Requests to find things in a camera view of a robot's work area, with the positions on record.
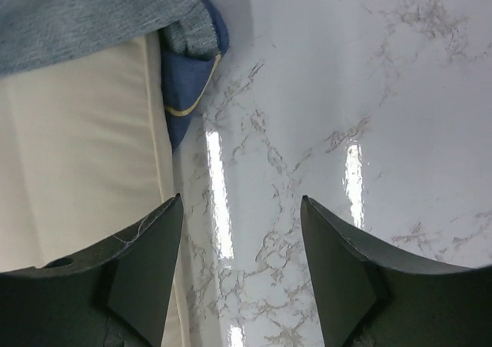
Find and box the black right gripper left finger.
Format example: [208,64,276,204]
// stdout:
[1,195,184,346]

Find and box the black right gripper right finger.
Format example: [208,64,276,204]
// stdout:
[301,196,491,346]

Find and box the cream white pillow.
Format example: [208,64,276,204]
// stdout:
[1,33,190,346]

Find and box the blue denim pillowcase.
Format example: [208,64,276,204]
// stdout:
[1,0,229,148]

